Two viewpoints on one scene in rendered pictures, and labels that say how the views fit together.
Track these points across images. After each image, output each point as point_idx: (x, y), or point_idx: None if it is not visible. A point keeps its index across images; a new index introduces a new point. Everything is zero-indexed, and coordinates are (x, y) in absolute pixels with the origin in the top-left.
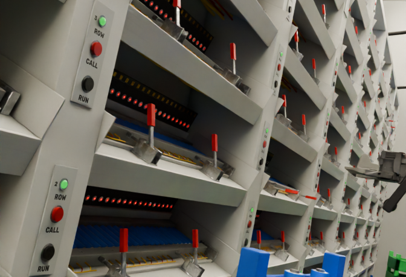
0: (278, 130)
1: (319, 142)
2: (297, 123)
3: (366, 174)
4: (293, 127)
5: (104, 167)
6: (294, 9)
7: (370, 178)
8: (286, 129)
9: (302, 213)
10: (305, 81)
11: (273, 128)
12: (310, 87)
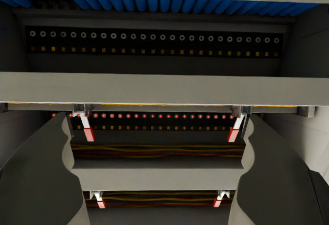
0: (294, 92)
1: None
2: (13, 120)
3: (321, 176)
4: (16, 111)
5: None
6: (155, 214)
7: (9, 175)
8: (263, 101)
9: None
10: (168, 178)
11: (321, 91)
12: (129, 180)
